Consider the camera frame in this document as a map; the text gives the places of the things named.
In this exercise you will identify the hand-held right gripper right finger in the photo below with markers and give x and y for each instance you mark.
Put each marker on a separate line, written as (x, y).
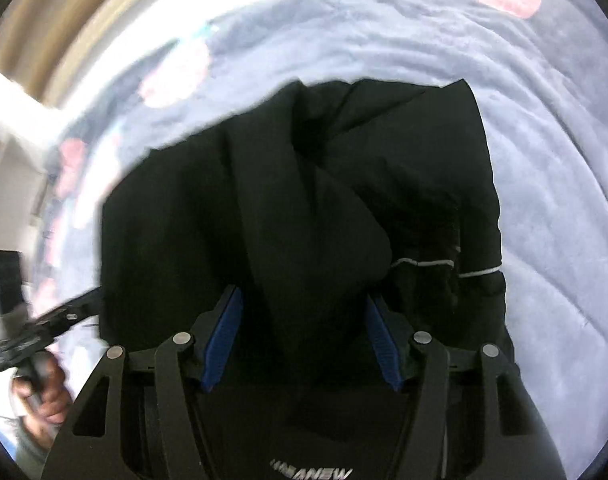
(384, 345)

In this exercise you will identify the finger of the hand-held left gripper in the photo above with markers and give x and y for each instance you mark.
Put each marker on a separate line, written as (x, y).
(74, 307)

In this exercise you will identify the person's left hand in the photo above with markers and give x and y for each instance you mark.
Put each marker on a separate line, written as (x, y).
(54, 400)

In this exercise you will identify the person's left forearm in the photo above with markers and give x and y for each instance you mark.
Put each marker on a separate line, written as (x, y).
(31, 447)

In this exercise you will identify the grey floral blanket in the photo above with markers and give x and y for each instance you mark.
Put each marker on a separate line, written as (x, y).
(534, 160)

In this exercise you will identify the white wall shelf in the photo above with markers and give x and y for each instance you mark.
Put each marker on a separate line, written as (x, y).
(14, 125)

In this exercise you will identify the black hooded jacket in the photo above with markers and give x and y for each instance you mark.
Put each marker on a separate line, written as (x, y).
(284, 210)

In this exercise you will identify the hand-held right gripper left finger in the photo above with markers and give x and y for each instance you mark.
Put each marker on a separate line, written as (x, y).
(225, 337)

